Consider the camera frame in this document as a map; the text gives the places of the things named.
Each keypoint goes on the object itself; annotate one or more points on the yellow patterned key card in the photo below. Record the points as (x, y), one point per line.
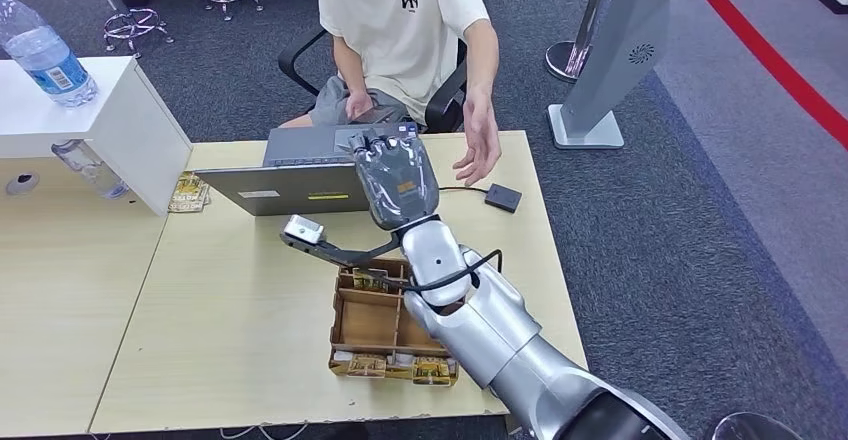
(364, 282)
(366, 367)
(432, 372)

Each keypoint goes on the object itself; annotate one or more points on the chrome stanchion post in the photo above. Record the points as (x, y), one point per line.
(566, 62)

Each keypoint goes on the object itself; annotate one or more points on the round glossy grey dome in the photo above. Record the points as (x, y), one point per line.
(752, 429)

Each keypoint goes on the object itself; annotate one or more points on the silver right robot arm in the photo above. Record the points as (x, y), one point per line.
(503, 344)

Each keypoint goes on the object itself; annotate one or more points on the grey kiosk stand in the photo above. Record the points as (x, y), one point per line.
(616, 59)

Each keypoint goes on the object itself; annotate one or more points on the wooden card organizer box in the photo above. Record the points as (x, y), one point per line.
(364, 321)

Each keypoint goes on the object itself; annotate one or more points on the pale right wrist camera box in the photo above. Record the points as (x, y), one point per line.
(305, 230)

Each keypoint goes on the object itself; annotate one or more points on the clear water bottle blue label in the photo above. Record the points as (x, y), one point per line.
(46, 66)

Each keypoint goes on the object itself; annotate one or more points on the person's right hand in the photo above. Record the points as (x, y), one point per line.
(359, 104)

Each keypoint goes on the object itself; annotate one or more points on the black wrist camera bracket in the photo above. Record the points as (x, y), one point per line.
(338, 253)

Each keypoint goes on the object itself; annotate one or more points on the person's right forearm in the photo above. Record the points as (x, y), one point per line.
(348, 66)

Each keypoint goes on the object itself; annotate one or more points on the person's left hand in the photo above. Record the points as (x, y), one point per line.
(480, 139)

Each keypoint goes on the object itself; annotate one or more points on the grey laptop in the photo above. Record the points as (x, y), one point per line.
(291, 192)

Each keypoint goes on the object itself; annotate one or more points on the black office chair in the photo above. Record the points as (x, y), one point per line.
(444, 109)

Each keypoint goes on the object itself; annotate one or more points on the person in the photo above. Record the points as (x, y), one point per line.
(397, 39)

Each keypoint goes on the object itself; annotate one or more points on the red floor tape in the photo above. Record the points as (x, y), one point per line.
(768, 56)

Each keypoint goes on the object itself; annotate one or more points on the white desk shelf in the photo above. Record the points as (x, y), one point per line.
(129, 129)

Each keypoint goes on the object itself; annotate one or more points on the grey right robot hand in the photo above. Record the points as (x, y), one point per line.
(397, 178)

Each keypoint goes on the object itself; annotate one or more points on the small black USB device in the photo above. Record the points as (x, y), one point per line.
(503, 198)

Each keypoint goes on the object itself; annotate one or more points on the stack of yellow key cards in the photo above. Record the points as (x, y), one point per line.
(189, 193)

